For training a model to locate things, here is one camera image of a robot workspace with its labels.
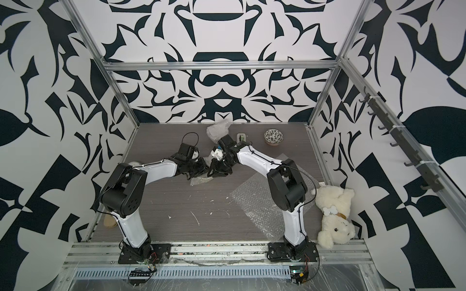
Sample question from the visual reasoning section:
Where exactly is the left electronics board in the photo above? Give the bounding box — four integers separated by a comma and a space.
127, 269, 157, 287

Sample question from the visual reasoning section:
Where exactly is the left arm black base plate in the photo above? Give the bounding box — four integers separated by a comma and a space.
118, 242, 172, 264

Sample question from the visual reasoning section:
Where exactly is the electronics board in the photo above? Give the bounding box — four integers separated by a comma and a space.
127, 269, 157, 287
289, 265, 309, 285

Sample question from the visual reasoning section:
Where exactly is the bubble wrap sheet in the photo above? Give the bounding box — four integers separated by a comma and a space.
229, 156, 324, 241
190, 156, 213, 186
206, 120, 232, 143

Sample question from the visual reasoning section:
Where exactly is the white slotted cable duct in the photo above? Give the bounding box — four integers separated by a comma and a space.
74, 266, 291, 280

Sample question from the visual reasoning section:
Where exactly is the right electronics board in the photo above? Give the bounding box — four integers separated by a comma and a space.
289, 265, 309, 285

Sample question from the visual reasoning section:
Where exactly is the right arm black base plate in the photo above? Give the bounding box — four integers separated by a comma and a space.
266, 240, 319, 263

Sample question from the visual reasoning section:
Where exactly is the grey wall hook rail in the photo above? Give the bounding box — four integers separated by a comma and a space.
360, 87, 445, 192

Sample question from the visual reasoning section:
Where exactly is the wooden oval brush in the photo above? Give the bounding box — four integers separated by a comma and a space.
103, 214, 118, 229

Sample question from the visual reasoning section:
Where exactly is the black white speckled bowl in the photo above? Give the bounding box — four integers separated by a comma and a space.
263, 129, 284, 146

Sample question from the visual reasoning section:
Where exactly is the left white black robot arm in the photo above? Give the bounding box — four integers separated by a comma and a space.
98, 157, 207, 252

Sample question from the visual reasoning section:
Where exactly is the white teddy bear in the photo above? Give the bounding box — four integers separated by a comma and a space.
315, 186, 356, 249

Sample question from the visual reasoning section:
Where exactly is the aluminium frame rail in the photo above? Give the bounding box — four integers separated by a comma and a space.
103, 60, 337, 72

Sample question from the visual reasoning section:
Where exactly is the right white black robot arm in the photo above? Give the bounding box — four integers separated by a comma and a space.
208, 135, 308, 253

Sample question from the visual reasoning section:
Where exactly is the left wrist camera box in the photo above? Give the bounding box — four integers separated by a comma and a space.
176, 143, 199, 161

